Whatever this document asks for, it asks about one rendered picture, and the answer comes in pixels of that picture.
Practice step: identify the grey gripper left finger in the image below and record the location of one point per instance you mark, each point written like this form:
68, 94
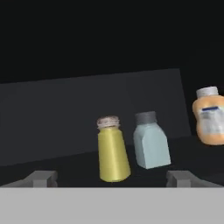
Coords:
40, 178

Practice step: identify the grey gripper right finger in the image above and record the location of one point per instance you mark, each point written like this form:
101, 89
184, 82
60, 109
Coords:
182, 178

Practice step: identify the pale blue bottle grey cap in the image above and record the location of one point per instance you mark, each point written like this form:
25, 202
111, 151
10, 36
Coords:
151, 143

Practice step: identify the orange condiment bottle grey cap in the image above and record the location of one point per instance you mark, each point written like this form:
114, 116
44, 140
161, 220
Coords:
210, 119

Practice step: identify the yellow shaker with silver cap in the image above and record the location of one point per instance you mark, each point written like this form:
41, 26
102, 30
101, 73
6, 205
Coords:
113, 154

